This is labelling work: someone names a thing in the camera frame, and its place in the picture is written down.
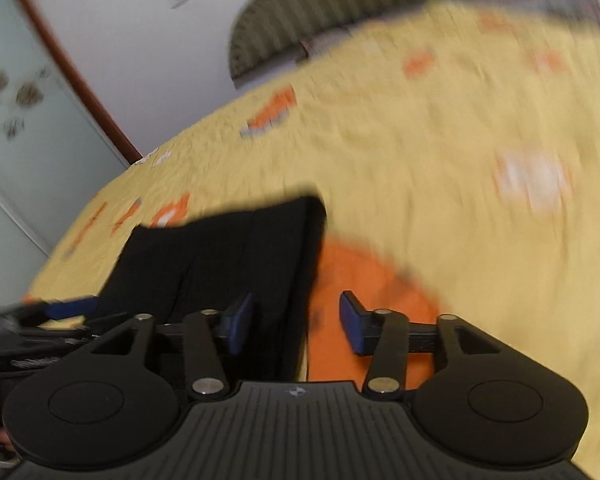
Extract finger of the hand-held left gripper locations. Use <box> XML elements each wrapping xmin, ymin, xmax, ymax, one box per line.
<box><xmin>0</xmin><ymin>296</ymin><xmax>101</xmax><ymax>330</ymax></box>

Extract frosted glass door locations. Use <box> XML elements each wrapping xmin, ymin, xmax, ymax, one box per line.
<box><xmin>0</xmin><ymin>0</ymin><xmax>131</xmax><ymax>313</ymax></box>

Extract brown wooden door frame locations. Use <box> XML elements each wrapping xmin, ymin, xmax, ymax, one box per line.
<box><xmin>7</xmin><ymin>0</ymin><xmax>144</xmax><ymax>167</ymax></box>

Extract yellow printed blanket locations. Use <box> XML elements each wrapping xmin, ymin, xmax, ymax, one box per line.
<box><xmin>24</xmin><ymin>0</ymin><xmax>600</xmax><ymax>480</ymax></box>

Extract black pants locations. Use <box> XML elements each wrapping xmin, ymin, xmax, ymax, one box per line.
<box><xmin>97</xmin><ymin>194</ymin><xmax>329</xmax><ymax>382</ymax></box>

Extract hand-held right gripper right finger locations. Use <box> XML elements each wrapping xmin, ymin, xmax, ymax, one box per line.
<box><xmin>339</xmin><ymin>290</ymin><xmax>512</xmax><ymax>401</ymax></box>

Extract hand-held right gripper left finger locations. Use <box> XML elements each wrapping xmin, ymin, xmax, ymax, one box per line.
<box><xmin>89</xmin><ymin>292</ymin><xmax>231</xmax><ymax>401</ymax></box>

